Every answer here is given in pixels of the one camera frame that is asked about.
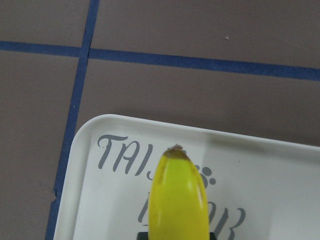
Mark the white bear tray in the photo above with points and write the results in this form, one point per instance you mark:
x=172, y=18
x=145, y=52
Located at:
x=257, y=189

